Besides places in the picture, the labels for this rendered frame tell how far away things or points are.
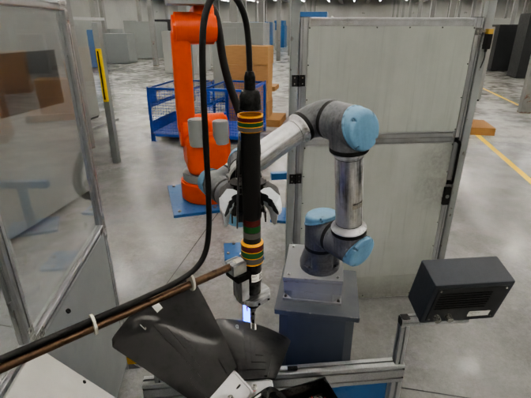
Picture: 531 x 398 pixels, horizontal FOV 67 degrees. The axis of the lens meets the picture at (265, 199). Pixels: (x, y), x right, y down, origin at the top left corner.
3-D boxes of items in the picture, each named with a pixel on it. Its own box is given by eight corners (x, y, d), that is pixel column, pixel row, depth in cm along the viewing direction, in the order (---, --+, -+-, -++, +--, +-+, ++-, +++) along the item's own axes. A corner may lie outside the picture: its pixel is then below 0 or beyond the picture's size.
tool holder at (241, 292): (242, 317, 75) (240, 272, 71) (220, 298, 80) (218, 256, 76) (277, 297, 80) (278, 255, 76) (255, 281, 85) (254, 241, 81)
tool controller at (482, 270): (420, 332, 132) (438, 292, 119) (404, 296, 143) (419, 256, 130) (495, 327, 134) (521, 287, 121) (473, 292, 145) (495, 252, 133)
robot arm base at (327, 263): (298, 253, 159) (297, 232, 155) (335, 251, 160) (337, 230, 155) (302, 277, 146) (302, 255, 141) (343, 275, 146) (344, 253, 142)
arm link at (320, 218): (321, 230, 156) (321, 199, 149) (346, 245, 146) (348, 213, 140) (297, 241, 150) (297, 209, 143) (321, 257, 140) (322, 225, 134)
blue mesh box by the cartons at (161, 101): (150, 141, 738) (144, 86, 699) (177, 125, 853) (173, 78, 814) (195, 144, 722) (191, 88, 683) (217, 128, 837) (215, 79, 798)
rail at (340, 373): (144, 403, 135) (141, 385, 132) (146, 392, 139) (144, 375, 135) (402, 381, 143) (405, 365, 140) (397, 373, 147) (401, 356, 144)
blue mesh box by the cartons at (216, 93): (203, 143, 728) (199, 88, 689) (226, 127, 840) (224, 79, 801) (248, 146, 708) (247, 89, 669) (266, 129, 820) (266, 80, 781)
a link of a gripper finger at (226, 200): (226, 239, 70) (243, 217, 79) (225, 208, 68) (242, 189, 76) (210, 237, 71) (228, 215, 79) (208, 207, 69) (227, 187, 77)
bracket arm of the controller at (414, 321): (401, 327, 133) (402, 320, 132) (397, 321, 136) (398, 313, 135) (468, 322, 136) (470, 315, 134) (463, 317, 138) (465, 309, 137)
